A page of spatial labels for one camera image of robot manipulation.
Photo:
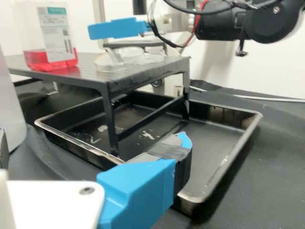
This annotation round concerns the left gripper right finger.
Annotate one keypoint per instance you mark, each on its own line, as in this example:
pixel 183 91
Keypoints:
pixel 140 190

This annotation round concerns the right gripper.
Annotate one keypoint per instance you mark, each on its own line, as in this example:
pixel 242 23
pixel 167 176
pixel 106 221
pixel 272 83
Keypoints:
pixel 178 21

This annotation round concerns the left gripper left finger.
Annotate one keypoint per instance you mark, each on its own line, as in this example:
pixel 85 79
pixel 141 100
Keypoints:
pixel 3 152

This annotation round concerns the petri dish lid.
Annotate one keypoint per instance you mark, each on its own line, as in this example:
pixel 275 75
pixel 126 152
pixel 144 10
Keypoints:
pixel 133 56

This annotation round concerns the petri dish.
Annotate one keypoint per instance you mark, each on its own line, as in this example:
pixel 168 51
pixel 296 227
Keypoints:
pixel 107 68

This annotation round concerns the white box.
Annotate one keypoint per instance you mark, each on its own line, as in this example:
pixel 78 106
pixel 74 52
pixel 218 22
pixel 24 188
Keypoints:
pixel 10 100

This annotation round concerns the black platform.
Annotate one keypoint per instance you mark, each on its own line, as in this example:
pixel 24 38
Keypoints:
pixel 78 71

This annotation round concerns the red liquid bottle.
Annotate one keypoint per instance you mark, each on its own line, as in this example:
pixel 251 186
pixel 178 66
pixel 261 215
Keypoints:
pixel 51 40

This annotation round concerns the black tray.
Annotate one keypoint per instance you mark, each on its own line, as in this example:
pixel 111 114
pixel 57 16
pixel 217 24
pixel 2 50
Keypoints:
pixel 214 152

